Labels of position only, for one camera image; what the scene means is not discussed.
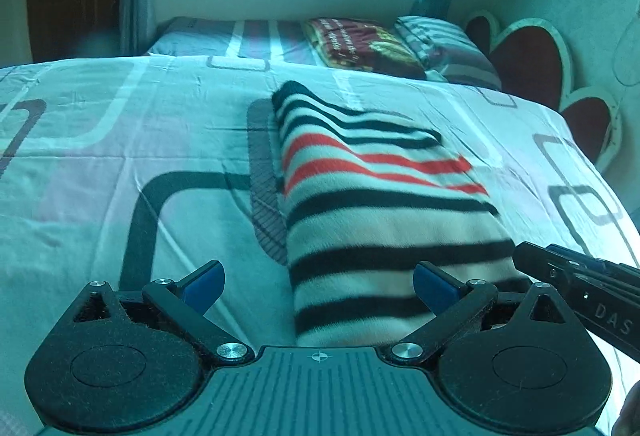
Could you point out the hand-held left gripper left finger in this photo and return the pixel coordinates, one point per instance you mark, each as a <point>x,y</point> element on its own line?
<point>205,283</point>

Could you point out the red printed folded blanket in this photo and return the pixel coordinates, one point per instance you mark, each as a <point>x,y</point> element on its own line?
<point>360,46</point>

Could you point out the patterned bed sheet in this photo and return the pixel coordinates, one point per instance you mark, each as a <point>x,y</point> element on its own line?
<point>100,166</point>

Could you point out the striped knit sweater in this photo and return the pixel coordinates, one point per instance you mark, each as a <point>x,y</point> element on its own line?
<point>375,226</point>

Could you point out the striped pillow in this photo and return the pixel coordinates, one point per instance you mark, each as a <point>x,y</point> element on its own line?
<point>450,51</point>

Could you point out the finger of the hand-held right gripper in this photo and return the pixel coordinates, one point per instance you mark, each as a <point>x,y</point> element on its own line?
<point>580,261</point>
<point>537,261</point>

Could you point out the heart-shaped headboard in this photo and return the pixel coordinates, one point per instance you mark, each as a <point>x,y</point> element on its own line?
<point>530,61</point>

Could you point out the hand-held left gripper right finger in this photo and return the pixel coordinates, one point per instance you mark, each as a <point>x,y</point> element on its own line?
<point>434,286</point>

